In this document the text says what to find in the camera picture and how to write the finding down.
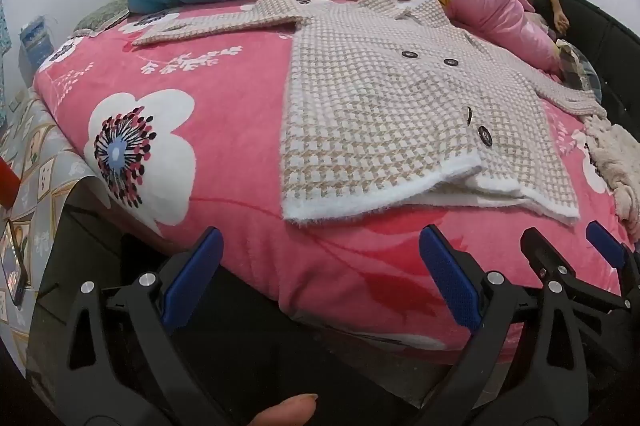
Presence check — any pink floral blanket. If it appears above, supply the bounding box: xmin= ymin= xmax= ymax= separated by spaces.
xmin=32 ymin=0 xmax=636 ymax=352

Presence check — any cream fluffy cloth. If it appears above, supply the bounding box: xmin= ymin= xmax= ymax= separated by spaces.
xmin=582 ymin=113 xmax=640 ymax=239

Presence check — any beige white houndstooth coat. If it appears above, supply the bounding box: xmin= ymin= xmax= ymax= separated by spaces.
xmin=131 ymin=0 xmax=608 ymax=227

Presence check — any plaid pillow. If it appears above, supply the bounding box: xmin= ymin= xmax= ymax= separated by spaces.
xmin=555 ymin=39 xmax=601 ymax=94

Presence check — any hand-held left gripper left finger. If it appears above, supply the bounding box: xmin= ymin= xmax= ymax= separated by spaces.
xmin=54 ymin=226 xmax=261 ymax=426

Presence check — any grey floral patterned sheet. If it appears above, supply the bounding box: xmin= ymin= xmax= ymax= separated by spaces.
xmin=0 ymin=86 xmax=106 ymax=372

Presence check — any person's left hand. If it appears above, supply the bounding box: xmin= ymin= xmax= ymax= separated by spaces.
xmin=250 ymin=394 xmax=319 ymax=426

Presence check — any black headboard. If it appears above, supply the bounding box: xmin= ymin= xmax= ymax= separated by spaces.
xmin=550 ymin=0 xmax=640 ymax=142

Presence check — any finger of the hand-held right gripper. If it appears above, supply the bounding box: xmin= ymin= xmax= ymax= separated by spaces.
xmin=521 ymin=227 xmax=628 ymax=312
xmin=586 ymin=221 xmax=638 ymax=294

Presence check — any grey patterned pillow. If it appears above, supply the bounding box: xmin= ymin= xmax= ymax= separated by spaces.
xmin=74 ymin=0 xmax=132 ymax=38

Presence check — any red object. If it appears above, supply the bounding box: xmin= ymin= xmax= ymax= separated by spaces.
xmin=0 ymin=156 xmax=22 ymax=207

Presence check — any black phone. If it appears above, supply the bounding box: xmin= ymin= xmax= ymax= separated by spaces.
xmin=0 ymin=219 xmax=28 ymax=307

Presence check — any pack of water bottles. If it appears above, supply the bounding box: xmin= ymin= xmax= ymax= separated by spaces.
xmin=19 ymin=17 xmax=53 ymax=70

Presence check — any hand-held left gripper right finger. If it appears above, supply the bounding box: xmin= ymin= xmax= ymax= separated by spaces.
xmin=410 ymin=223 xmax=591 ymax=426

